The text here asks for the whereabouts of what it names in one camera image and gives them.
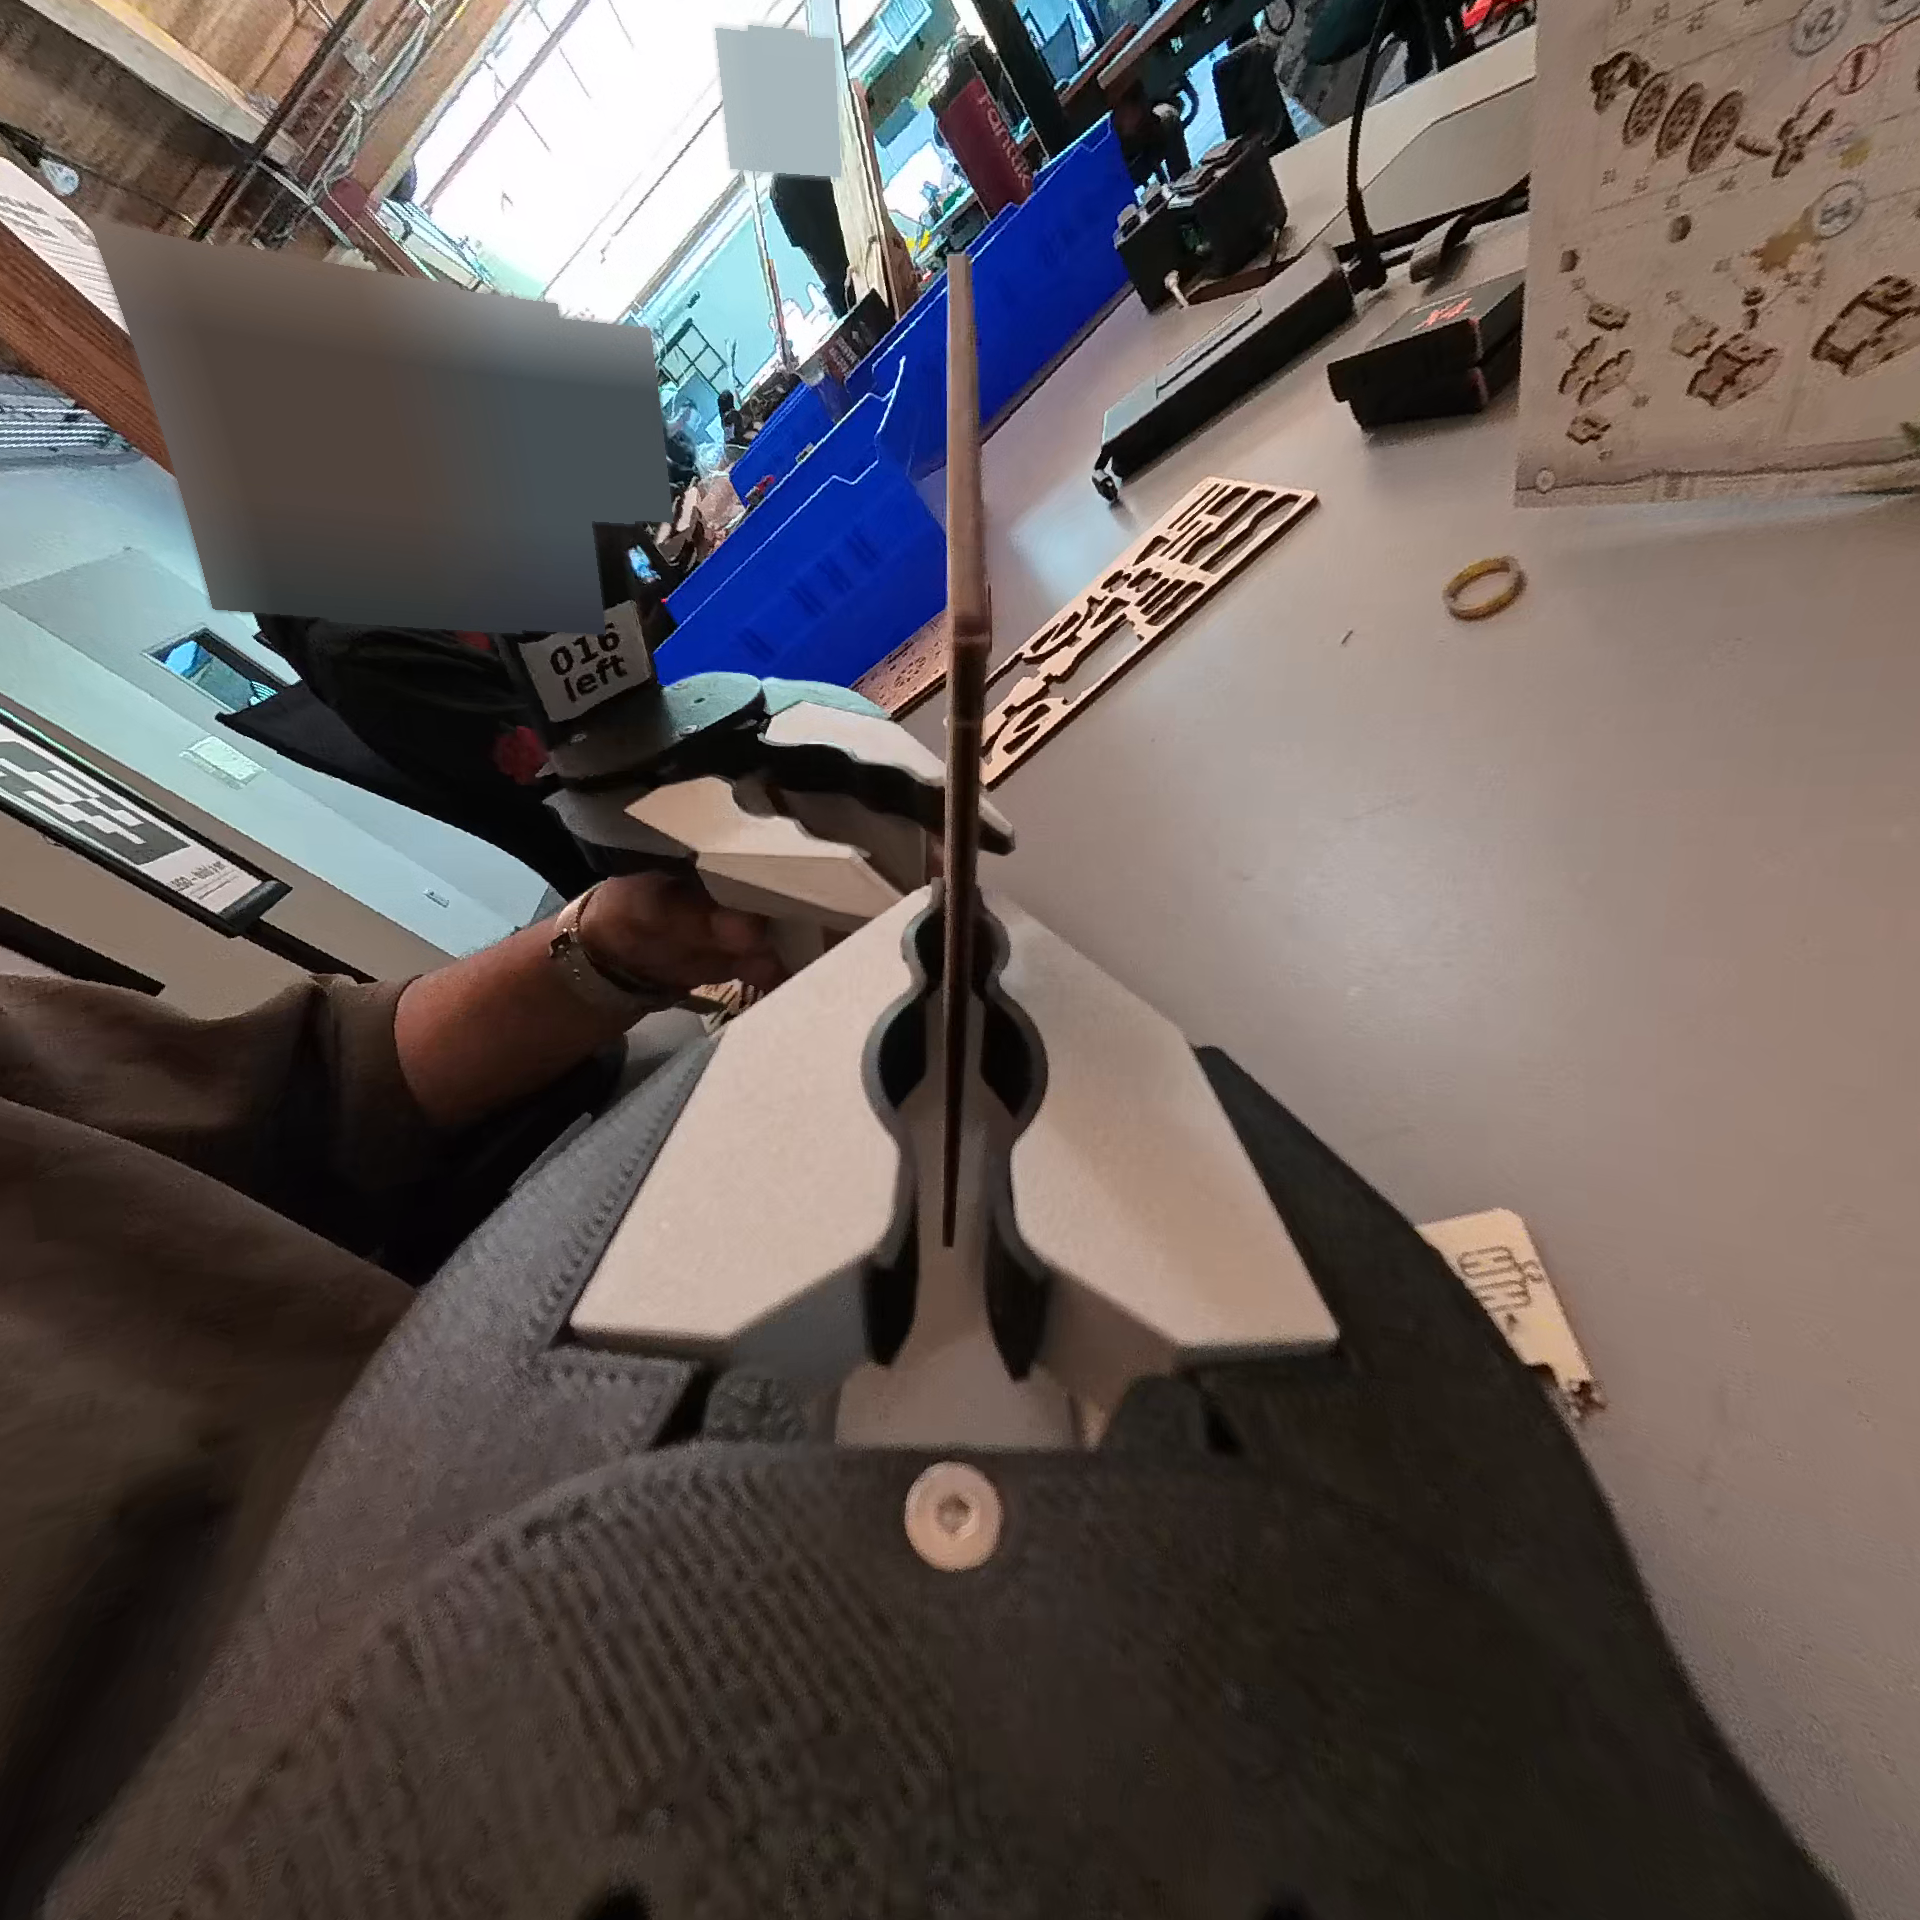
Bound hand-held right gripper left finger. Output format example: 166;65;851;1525
567;882;950;1446

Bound silver wrist bracelet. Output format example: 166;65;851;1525
548;885;663;1009

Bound black desktop device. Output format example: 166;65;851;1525
1114;130;1292;310

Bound black box red logo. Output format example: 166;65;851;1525
1327;279;1529;427

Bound long black case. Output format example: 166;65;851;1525
1094;243;1358;498

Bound grey desk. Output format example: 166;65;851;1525
863;90;1920;1920

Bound person's left hand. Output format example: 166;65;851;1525
598;875;794;1009

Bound white wall sign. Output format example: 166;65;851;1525
0;152;138;339

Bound black framed sign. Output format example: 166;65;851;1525
0;707;294;941

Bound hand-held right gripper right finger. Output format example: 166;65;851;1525
959;885;1342;1447

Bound grey flat panel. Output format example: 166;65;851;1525
1270;27;1537;262

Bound large wooden puzzle sheet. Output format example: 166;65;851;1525
972;479;1322;791

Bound small wooden puzzle piece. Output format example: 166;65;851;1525
1416;1206;1604;1424

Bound wooden shelf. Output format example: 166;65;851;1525
0;224;174;473

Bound perforated brown wooden sheet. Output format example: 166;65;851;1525
863;607;963;718

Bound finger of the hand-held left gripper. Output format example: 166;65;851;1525
620;775;920;930
755;682;1020;856

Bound wooden puzzle sheet round holes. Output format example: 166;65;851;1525
934;250;992;1251

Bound person's left forearm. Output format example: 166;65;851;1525
392;915;601;1131

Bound black strap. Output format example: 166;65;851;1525
1338;59;1532;293

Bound person's brown shirt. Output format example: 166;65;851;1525
0;972;429;1920

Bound printed instruction booklet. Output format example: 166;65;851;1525
1515;0;1920;510

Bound blue storage bin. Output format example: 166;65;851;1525
868;116;1142;453
654;357;963;694

